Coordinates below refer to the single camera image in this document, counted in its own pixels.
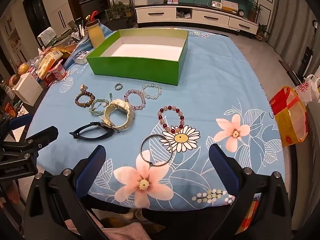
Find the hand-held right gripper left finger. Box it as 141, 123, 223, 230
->
23, 144, 110, 240

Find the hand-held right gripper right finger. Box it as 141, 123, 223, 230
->
209, 144, 293, 240

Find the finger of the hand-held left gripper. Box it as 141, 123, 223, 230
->
0, 115, 32, 137
25, 126, 59, 151

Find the black wrist watch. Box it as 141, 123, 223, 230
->
69, 122, 115, 140

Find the green jade bracelet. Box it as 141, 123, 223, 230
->
89, 93, 113, 117

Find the brown bead bracelet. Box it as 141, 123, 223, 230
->
74, 85, 96, 107

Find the silver metal bangle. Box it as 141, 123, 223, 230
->
140, 134, 173, 167

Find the cream wrist watch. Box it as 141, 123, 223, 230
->
103, 99, 135, 132

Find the red and pink bead bracelet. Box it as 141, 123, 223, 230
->
157, 106, 186, 133

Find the green cardboard box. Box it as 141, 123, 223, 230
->
86, 28, 189, 86

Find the white carton box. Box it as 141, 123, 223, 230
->
12, 72, 43, 106

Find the pink yogurt pack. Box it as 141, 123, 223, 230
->
46, 60, 68, 80

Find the yellow snack packet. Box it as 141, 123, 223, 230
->
36, 49, 63, 79

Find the yellow and red shopping bag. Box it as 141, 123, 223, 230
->
269, 86, 309, 147

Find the pink towel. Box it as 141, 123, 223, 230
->
66, 219, 150, 240

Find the chair with grey cloth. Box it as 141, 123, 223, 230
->
37, 27, 57, 46

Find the small white and blue box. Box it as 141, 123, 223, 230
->
73, 50, 91, 64

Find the white plastic bag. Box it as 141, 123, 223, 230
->
292, 74, 320, 105

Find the yellow bottle with red lid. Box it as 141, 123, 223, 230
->
86, 11, 105, 48

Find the small potted plant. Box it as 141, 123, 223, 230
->
256, 23, 270, 42

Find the bushy green potted plant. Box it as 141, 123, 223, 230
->
105, 1, 134, 20

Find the white television cabinet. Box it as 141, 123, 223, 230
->
135, 2, 259, 34

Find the tall potted plant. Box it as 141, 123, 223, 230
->
246, 0, 263, 22

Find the yellow box with white card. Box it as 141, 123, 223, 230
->
221, 0, 238, 12

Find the purple bead bracelet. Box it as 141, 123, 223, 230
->
124, 89, 146, 111

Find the pale white bead bracelet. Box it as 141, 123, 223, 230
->
141, 84, 162, 100

